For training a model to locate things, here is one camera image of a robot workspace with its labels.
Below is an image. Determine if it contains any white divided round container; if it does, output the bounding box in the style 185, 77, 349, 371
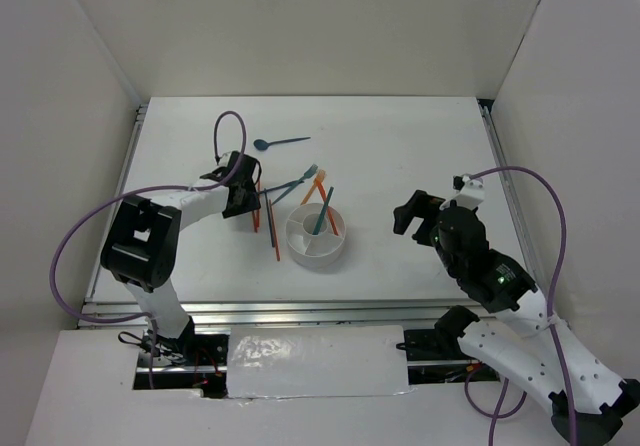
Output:
285, 203, 347, 269

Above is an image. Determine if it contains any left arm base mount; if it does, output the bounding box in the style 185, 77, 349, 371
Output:
117, 331, 230, 399

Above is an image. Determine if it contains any dark blue plastic spoon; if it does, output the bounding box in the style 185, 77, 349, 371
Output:
253, 137, 309, 151

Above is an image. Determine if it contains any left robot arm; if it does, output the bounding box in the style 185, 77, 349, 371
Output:
100, 151, 262, 365

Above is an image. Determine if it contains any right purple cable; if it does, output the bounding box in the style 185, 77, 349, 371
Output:
462, 166, 581, 446

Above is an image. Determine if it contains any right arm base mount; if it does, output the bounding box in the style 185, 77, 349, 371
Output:
396, 306, 498, 385

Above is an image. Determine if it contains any dark blue plastic knife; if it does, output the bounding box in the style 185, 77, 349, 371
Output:
260, 179, 306, 194

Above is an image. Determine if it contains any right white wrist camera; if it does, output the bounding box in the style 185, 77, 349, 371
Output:
450, 175, 485, 211

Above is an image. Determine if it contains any teal plastic fork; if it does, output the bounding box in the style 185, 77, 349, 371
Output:
272, 164, 318, 205

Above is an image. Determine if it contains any orange-yellow plastic fork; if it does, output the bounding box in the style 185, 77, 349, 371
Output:
301, 169, 326, 205

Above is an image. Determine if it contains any orange plastic knife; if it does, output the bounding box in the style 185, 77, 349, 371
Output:
314, 178, 339, 236

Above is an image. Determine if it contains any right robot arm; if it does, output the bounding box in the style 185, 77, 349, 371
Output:
393, 190, 639, 445

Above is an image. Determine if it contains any white foam board cover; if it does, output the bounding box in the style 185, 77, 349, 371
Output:
226, 325, 411, 399

